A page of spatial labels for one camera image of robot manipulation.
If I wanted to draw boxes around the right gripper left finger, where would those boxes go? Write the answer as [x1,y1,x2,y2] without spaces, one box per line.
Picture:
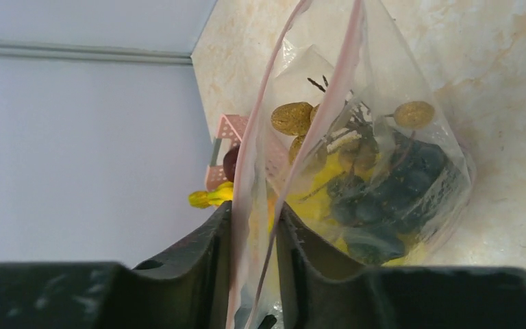
[0,202,231,328]

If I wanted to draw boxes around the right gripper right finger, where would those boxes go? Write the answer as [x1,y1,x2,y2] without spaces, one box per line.
[277,206,526,329]

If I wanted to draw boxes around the yellow banana bunch toy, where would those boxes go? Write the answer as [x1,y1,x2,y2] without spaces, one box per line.
[188,182,234,209]

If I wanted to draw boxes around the dark black grape bunch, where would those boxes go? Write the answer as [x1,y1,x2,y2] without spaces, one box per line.
[326,133,448,265]

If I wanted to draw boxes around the tan longan fruit cluster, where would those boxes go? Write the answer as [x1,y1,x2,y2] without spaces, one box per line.
[271,101,447,180]

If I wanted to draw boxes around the clear zip top bag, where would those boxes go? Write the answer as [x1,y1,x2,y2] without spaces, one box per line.
[227,1,473,328]

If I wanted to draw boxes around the yellow napa cabbage toy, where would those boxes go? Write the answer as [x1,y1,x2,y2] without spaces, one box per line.
[268,153,420,266]

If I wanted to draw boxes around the pink plastic food basket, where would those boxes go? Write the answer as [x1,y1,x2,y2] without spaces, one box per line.
[205,113,291,193]

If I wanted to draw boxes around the dark red plum toy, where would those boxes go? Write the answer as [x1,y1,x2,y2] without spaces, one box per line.
[223,145,240,182]

